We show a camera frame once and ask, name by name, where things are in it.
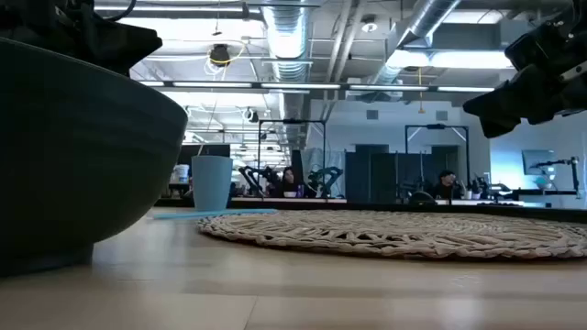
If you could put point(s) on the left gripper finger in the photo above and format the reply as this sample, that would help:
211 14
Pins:
124 46

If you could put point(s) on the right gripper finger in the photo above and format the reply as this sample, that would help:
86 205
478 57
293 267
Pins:
495 127
504 101

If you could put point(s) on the black bowl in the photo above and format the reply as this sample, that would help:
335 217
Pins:
69 160

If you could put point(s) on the blue plastic cup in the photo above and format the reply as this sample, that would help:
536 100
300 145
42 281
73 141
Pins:
211 183

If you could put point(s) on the light blue plastic utensil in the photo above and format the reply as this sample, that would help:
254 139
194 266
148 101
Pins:
215 213

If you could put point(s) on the black background robot arm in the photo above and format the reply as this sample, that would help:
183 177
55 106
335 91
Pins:
257 176
326 176

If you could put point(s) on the person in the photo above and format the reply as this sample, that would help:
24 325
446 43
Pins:
446 188
289 183

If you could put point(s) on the black ceiling device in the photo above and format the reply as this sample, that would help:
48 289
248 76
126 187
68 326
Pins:
220 54

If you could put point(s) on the white bucket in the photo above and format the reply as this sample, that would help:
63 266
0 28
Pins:
181 173

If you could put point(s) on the long ceiling light strip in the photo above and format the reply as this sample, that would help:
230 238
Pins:
298 85

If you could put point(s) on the black background rig frame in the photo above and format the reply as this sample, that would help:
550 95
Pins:
435 126
291 122

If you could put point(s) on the black aluminium table frame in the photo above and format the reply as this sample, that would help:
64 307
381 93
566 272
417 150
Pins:
458 208

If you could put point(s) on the silver ceiling duct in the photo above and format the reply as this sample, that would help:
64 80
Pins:
288 36
426 20

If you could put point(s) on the black partition wall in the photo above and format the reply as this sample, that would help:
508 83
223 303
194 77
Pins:
376 176

